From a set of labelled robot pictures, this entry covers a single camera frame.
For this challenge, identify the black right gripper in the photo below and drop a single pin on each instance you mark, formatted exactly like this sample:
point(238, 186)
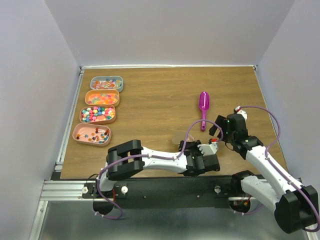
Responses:
point(220, 121)

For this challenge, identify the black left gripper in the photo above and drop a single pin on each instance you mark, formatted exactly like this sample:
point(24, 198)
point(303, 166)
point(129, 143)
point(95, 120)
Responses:
point(193, 145)

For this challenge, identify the magenta plastic scoop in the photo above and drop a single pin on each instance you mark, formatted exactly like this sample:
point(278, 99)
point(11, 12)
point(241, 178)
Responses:
point(204, 105)

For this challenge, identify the white jar lid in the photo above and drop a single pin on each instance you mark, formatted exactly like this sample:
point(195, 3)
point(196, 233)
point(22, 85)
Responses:
point(177, 139)

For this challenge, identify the pink tray of lollipops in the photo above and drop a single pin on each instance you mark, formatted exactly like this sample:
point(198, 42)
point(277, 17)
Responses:
point(90, 134)

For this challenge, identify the pink tray of candies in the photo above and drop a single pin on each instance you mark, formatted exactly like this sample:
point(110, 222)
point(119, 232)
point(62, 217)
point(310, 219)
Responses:
point(98, 114)

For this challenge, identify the clear plastic jar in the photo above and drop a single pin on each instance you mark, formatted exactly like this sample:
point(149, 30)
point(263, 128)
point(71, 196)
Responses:
point(188, 138)

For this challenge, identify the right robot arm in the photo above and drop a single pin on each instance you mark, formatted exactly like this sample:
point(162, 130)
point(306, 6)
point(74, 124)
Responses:
point(294, 206)

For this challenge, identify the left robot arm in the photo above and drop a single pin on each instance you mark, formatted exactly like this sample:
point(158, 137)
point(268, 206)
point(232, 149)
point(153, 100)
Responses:
point(130, 158)

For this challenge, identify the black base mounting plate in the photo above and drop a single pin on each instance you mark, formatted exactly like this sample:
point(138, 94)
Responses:
point(180, 192)

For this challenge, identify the grey tray of candy sticks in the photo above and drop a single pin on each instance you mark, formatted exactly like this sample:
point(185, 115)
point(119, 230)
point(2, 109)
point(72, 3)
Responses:
point(107, 83)

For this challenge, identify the orange tray of gummies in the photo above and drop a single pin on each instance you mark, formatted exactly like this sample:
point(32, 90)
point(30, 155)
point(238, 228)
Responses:
point(102, 97)

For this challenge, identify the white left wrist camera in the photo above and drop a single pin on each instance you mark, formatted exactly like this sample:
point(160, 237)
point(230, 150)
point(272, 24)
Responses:
point(208, 149)

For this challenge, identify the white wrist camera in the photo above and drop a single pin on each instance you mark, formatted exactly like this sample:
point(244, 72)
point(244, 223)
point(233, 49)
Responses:
point(240, 111)
point(208, 149)

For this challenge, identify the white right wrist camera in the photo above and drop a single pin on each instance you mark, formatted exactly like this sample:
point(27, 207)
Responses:
point(240, 111)

